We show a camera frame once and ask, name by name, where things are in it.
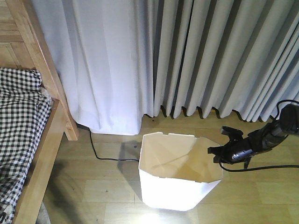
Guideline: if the light grey pleated curtain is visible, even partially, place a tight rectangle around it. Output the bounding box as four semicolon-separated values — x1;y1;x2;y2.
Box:
141;0;299;122

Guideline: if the wooden bed frame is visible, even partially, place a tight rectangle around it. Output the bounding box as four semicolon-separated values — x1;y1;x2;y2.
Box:
0;0;78;224

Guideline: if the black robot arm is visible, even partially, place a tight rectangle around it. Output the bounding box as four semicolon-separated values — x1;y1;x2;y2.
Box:
207;100;299;172

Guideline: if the black white checkered bedding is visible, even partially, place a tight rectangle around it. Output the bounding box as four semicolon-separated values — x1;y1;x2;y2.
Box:
0;67;52;224

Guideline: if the black camera cable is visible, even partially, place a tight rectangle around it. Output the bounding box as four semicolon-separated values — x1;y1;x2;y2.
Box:
218;99;299;173

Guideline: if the black power cord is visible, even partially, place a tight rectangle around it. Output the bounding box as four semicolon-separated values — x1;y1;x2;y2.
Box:
77;125;140;161

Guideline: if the white sheer curtain panel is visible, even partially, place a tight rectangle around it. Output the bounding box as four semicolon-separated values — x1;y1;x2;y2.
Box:
32;0;157;135

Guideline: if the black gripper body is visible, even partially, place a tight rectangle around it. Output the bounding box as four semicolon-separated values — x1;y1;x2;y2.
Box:
207;126;254;168

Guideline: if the white plastic trash bin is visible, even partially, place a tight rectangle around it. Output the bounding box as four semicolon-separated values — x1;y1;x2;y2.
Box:
139;132;223;211

